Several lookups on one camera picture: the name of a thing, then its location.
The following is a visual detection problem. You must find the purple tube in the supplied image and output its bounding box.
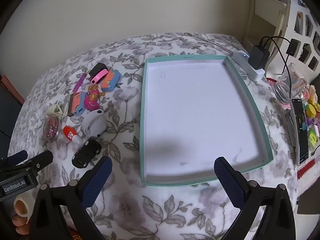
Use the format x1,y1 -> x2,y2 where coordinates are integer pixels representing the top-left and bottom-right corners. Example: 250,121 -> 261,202
73,74 -> 87,92

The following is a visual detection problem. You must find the smartphone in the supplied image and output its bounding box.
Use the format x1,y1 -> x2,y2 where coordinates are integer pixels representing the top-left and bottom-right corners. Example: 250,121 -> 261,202
291,98 -> 310,166

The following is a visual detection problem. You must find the black toy car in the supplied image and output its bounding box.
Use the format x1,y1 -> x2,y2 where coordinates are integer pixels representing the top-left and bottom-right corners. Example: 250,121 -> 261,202
72,138 -> 102,168

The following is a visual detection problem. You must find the white lattice shelf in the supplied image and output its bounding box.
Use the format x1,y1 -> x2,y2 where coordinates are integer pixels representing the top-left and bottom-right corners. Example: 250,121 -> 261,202
265,0 -> 320,80

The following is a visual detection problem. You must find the red white small bottle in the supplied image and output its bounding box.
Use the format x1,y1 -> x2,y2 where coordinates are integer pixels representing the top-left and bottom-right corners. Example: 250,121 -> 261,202
62,126 -> 83,147

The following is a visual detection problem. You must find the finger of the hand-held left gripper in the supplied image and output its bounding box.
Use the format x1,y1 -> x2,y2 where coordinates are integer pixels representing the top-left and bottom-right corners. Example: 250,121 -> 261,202
0,150 -> 28,168
14,150 -> 54,180

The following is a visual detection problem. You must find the clear drinking glass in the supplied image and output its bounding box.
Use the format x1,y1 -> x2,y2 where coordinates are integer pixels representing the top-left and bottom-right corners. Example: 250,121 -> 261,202
273,62 -> 308,105

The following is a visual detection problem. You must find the pink toy figure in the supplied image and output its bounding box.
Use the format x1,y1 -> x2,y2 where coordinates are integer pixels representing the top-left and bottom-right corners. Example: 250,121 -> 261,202
84,84 -> 105,110

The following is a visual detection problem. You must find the yellow round container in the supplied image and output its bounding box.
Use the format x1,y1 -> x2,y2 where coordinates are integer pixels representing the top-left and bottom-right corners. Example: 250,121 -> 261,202
306,104 -> 317,118

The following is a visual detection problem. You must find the white wooden frame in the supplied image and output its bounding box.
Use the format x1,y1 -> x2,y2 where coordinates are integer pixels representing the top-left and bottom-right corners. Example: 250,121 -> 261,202
244,0 -> 287,53

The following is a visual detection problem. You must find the orange and blue toy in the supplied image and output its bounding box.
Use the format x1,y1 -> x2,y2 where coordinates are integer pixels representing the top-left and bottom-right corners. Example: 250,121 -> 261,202
71,92 -> 87,115
101,69 -> 121,92

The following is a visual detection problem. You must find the cream hair clip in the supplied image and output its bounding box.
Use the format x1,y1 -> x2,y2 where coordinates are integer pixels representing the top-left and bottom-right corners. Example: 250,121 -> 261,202
47,104 -> 63,118

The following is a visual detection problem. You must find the grey floral blanket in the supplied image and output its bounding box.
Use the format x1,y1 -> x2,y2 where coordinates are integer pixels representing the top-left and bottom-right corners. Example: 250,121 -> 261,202
7,32 -> 310,240

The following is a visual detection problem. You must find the black cable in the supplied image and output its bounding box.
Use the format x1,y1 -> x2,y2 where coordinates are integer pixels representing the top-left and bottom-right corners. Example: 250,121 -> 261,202
260,36 -> 294,99

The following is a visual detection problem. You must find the round clear container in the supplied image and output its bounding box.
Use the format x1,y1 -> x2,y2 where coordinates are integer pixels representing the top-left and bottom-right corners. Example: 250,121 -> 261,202
43,116 -> 62,140

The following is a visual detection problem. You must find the black charger adapter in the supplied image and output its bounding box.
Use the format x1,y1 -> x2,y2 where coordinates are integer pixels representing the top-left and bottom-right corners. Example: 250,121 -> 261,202
249,45 -> 271,70

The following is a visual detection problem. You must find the black binder clip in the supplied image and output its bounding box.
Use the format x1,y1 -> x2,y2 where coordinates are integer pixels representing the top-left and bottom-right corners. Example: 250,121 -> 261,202
89,62 -> 108,80

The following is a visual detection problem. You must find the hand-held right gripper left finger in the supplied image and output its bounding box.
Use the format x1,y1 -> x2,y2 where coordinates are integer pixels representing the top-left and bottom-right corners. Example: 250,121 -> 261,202
29,156 -> 113,240

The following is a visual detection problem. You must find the person's left hand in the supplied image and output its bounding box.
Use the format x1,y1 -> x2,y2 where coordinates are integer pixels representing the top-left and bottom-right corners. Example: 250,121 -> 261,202
11,196 -> 33,236

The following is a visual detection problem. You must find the teal cardboard tray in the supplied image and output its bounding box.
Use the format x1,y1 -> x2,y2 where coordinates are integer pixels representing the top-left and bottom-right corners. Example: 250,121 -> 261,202
140,54 -> 274,187

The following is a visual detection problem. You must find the dark wooden furniture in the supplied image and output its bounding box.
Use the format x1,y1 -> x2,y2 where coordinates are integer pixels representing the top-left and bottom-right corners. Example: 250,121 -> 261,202
0,74 -> 25,143

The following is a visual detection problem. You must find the white plastic device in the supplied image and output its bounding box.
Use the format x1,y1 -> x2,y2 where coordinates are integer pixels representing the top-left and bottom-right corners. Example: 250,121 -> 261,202
82,109 -> 107,138

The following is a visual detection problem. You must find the cream fabric flower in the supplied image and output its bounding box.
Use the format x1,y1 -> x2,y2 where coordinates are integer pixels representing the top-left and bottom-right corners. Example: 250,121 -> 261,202
306,85 -> 318,98

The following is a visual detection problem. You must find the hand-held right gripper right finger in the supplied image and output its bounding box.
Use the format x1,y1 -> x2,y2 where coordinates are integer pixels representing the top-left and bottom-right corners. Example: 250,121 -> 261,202
214,156 -> 304,240

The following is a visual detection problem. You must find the white power strip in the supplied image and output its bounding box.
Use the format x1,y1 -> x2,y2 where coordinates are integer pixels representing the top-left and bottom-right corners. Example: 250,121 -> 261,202
232,51 -> 265,82

